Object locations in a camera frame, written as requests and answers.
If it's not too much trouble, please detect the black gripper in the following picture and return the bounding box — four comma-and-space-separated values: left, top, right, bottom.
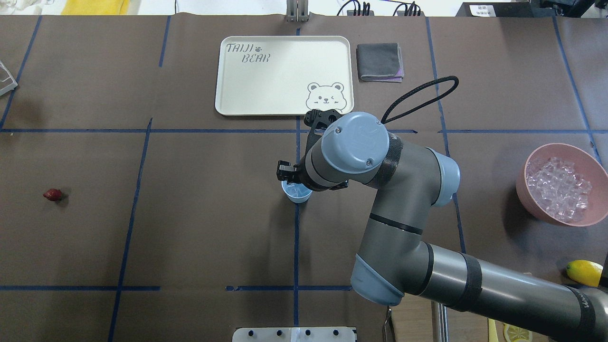
276, 142, 349, 192

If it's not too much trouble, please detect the red strawberry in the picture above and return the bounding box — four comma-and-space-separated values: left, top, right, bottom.
43, 188, 63, 202

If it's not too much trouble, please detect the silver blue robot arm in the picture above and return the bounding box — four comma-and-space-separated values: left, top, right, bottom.
276, 110, 607, 342

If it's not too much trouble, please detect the light blue plastic cup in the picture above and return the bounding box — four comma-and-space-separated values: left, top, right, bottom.
281, 181, 313, 204

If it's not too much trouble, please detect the pink bowl of ice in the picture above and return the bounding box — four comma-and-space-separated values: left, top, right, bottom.
515, 143, 608, 227

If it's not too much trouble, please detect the cream bear tray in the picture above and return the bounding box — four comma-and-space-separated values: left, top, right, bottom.
215, 36, 354, 116

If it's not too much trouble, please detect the grey folded cloth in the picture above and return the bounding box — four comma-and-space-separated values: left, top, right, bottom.
356, 43, 405, 83

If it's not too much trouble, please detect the yellow plastic knife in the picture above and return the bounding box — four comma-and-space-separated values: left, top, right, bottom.
487, 318, 499, 342

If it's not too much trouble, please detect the black power strip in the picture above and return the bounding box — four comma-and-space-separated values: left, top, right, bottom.
455, 1, 551, 18

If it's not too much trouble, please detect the yellow cloth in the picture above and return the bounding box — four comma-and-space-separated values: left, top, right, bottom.
61, 0, 130, 16

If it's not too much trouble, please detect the lemon slice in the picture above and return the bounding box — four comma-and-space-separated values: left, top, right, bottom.
503, 324, 533, 342

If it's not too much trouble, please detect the yellow lemon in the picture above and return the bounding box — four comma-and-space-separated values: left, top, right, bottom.
565, 259, 603, 286

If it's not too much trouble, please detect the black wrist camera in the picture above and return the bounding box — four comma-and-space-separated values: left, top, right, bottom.
304, 110, 342, 147

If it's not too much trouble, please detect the aluminium frame post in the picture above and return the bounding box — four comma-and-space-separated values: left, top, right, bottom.
285, 0, 310, 22

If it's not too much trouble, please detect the white wire cup rack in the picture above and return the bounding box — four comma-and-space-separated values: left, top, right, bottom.
0, 61, 18, 96

